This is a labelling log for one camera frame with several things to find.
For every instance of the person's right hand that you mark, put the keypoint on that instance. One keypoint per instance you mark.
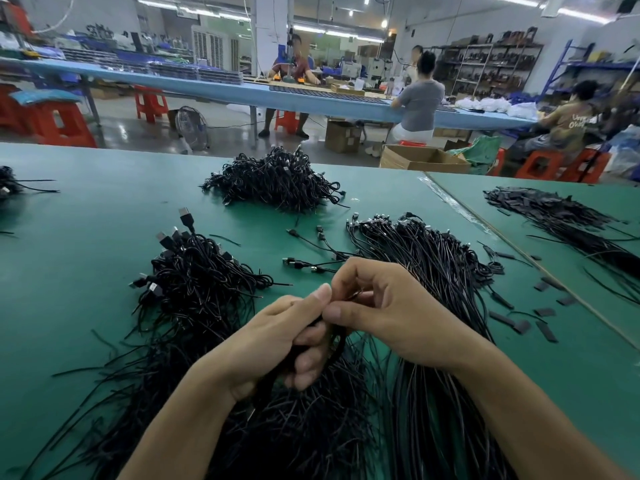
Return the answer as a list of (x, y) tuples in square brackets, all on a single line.
[(410, 315)]

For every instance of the long blue workbench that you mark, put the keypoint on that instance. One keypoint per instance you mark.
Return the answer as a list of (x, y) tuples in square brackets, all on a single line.
[(258, 93)]

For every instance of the small cardboard box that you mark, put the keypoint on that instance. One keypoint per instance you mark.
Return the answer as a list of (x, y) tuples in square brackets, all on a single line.
[(344, 136)]

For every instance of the blue metal rack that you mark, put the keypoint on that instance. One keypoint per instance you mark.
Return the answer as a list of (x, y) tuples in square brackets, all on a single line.
[(590, 67)]

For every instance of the red plastic stool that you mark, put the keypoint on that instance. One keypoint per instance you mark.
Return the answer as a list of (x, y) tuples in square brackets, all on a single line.
[(288, 122), (152, 105), (542, 165), (8, 107)]

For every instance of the person's right forearm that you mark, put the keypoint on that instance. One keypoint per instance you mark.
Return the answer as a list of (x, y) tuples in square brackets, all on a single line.
[(545, 425)]

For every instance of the pile of white bags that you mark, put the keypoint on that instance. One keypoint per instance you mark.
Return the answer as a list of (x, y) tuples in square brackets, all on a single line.
[(497, 107)]

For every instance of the grey floor fan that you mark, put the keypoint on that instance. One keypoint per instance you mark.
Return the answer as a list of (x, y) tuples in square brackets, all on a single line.
[(189, 129)]

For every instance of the white pillar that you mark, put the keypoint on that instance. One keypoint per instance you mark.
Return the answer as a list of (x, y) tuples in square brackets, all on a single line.
[(272, 33)]

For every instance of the green bag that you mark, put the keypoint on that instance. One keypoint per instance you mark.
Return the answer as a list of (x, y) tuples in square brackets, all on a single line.
[(480, 153)]

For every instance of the metal storage shelf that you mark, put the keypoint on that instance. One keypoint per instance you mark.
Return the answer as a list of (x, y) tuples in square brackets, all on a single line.
[(495, 63)]

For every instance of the open cardboard box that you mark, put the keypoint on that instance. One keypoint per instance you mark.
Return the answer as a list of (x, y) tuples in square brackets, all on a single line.
[(425, 160)]

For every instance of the person's left hand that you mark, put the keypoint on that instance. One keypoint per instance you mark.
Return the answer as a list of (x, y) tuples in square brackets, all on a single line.
[(260, 345)]

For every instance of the red stool with blue seat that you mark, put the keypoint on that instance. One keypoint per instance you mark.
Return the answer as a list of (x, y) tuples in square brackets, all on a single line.
[(55, 117)]

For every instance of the scattered dark tie pieces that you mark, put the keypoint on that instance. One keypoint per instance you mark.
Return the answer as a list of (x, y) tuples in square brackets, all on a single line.
[(545, 330)]

